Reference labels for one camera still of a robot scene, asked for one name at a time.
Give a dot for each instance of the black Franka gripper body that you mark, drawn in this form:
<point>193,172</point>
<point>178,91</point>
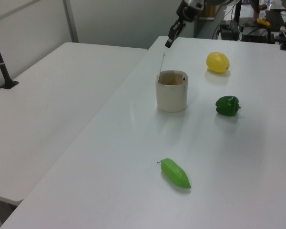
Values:
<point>190,10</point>

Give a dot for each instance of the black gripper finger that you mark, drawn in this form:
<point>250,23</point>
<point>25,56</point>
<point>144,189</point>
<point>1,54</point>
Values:
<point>171,38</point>
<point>181,28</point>

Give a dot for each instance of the beige bin lid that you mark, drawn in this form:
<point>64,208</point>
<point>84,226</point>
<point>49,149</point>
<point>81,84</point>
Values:
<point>161,62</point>

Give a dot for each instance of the wooden cabinet panel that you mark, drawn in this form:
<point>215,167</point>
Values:
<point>208,10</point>

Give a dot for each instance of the dark green equipment box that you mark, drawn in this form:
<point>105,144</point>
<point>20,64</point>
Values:
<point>228,29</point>

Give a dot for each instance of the yellow striped toy melon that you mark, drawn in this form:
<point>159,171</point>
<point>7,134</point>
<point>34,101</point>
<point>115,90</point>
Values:
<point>217,62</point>

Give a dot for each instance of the black equipment block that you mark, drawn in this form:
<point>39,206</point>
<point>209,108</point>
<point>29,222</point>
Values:
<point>257,35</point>

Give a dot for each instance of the yellow handheld tool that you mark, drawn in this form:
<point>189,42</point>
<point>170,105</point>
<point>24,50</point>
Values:
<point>264,22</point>

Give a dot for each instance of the dark green toy bell pepper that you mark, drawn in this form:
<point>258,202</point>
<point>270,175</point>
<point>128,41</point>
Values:
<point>227,106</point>

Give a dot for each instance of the light green toy chili pepper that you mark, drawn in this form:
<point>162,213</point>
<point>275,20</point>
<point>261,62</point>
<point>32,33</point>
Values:
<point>175,173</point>

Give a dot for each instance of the white side table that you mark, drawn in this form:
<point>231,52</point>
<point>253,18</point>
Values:
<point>50,107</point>

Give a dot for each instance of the grey partition frame post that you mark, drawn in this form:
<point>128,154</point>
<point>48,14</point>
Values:
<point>71,21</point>

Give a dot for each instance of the black camera stand pole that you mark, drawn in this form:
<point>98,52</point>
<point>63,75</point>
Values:
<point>2,69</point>

